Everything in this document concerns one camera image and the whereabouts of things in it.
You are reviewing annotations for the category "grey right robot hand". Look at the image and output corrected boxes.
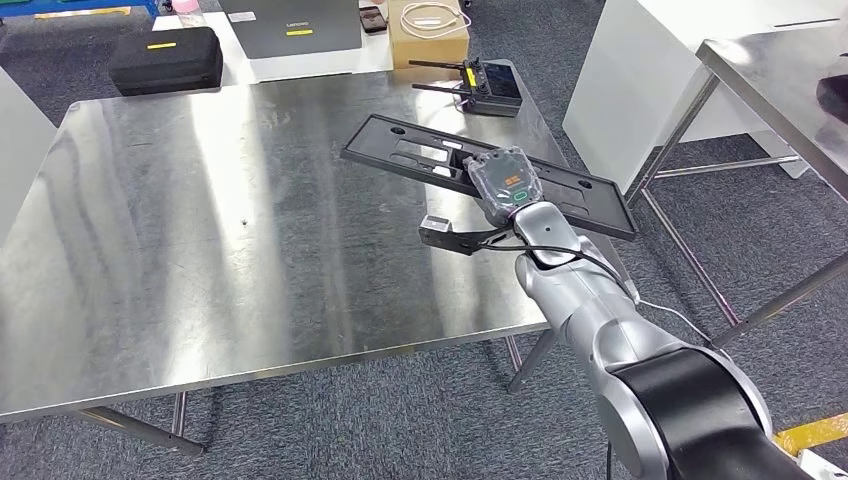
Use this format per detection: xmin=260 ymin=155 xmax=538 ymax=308
xmin=462 ymin=145 xmax=547 ymax=227

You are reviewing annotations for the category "black plastic plate part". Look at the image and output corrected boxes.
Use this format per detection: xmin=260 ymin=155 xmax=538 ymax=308
xmin=339 ymin=113 xmax=639 ymax=242

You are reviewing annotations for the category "stainless steel workbench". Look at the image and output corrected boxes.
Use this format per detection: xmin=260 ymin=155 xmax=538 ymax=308
xmin=0 ymin=62 xmax=643 ymax=458

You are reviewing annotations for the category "black car part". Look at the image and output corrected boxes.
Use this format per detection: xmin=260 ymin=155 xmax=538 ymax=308
xmin=816 ymin=74 xmax=848 ymax=126

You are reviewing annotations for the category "black remote controller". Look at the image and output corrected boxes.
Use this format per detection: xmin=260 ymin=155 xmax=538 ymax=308
xmin=408 ymin=57 xmax=525 ymax=119

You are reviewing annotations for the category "white cabinet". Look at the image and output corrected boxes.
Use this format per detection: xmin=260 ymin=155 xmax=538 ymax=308
xmin=561 ymin=0 xmax=848 ymax=195

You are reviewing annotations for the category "cardboard box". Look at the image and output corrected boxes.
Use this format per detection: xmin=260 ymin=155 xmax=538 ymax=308
xmin=387 ymin=0 xmax=471 ymax=72

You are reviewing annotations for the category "black smartphone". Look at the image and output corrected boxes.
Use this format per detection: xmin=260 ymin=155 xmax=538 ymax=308
xmin=359 ymin=5 xmax=389 ymax=36

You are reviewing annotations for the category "grey laptop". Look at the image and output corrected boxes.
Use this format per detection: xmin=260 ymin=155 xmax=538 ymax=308
xmin=218 ymin=0 xmax=364 ymax=61

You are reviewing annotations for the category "stainless steel table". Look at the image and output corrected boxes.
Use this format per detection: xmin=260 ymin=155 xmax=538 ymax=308
xmin=622 ymin=23 xmax=848 ymax=351

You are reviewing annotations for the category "black zip case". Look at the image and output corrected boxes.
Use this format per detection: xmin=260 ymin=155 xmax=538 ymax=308
xmin=107 ymin=26 xmax=225 ymax=98

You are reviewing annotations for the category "yellow floor tape square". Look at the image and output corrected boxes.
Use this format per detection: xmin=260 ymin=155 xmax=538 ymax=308
xmin=771 ymin=411 xmax=848 ymax=458

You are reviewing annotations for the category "white power strip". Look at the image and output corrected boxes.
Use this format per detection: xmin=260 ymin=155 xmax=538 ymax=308
xmin=798 ymin=449 xmax=848 ymax=480

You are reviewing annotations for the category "yellow tape strip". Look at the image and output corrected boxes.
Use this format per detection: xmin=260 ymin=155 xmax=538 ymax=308
xmin=33 ymin=6 xmax=132 ymax=20

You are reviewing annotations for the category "blue metal cart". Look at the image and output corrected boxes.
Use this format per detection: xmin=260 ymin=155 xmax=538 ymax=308
xmin=0 ymin=0 xmax=160 ymax=20

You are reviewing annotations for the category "black camera cable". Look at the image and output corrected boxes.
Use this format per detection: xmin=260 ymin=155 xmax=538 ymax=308
xmin=480 ymin=243 xmax=639 ymax=294

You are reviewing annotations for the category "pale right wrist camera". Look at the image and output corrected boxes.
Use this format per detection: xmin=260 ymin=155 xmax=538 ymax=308
xmin=418 ymin=215 xmax=518 ymax=257

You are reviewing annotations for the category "white coiled cable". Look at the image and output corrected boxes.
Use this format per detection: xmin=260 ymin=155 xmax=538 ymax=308
xmin=399 ymin=1 xmax=473 ymax=41

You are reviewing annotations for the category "white floor cable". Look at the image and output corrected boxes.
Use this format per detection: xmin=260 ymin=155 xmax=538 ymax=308
xmin=637 ymin=298 xmax=715 ymax=347

